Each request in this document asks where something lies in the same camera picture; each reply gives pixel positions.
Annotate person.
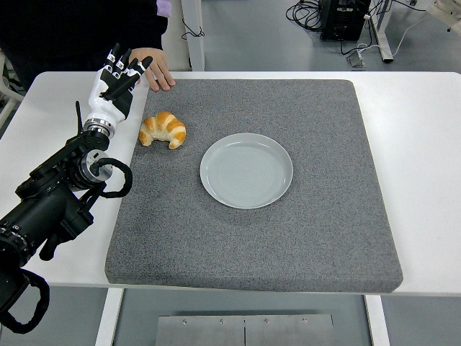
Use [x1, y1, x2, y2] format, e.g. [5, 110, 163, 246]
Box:
[0, 0, 169, 89]

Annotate small grey floor pedal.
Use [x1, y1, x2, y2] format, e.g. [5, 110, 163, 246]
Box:
[346, 50, 367, 69]

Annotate person's hand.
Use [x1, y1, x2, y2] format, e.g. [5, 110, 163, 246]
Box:
[129, 48, 176, 92]

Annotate grey metal plate with screws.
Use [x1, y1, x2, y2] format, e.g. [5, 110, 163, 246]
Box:
[155, 314, 336, 346]

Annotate beige cloth object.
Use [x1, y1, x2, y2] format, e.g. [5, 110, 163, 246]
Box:
[426, 0, 461, 33]

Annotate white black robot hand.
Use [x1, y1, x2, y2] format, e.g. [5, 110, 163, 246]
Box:
[84, 43, 153, 128]

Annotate thin black cable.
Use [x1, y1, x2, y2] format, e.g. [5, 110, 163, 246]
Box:
[181, 17, 206, 40]

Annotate white cabinet panel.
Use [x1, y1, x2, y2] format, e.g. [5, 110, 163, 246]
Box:
[161, 0, 192, 70]

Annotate white cable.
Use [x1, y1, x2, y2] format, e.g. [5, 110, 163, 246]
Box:
[391, 10, 433, 58]

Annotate pale grey round plate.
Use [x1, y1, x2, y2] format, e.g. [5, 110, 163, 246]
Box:
[200, 132, 294, 210]

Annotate white desk leg with foot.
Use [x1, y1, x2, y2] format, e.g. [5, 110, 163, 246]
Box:
[370, 0, 394, 64]

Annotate white square post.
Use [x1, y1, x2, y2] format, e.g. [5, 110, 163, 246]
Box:
[179, 0, 206, 71]

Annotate grey felt mat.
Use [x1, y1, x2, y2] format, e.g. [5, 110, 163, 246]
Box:
[104, 78, 403, 293]

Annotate golden croissant bread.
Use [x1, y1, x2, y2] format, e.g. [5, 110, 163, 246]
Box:
[138, 111, 187, 150]

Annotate coiled black cables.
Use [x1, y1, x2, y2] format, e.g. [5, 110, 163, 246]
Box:
[286, 0, 325, 33]

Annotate black computer case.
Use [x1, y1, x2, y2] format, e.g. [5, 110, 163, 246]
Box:
[319, 0, 372, 41]

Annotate white table leg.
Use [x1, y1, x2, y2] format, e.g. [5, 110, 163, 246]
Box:
[94, 288, 125, 346]
[363, 294, 390, 346]

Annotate white chair frame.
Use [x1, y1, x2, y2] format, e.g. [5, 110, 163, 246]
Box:
[0, 50, 26, 120]

